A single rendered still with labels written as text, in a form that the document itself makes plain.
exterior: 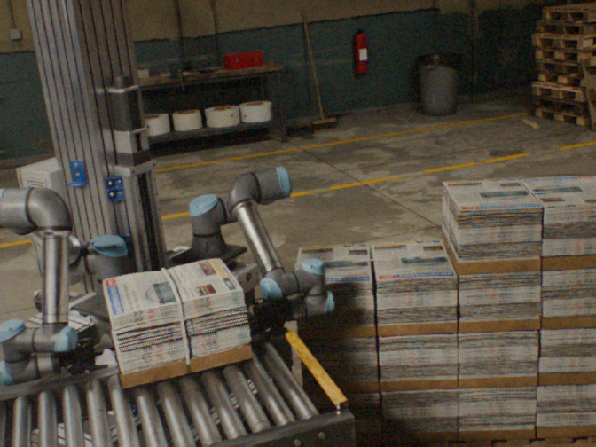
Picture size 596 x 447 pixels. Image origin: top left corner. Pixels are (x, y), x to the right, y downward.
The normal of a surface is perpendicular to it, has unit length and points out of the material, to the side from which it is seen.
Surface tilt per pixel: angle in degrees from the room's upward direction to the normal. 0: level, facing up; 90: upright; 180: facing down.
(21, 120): 90
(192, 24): 90
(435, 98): 90
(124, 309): 1
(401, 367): 90
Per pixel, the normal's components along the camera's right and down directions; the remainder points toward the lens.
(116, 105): -0.57, 0.31
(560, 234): -0.05, 0.33
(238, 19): 0.33, 0.29
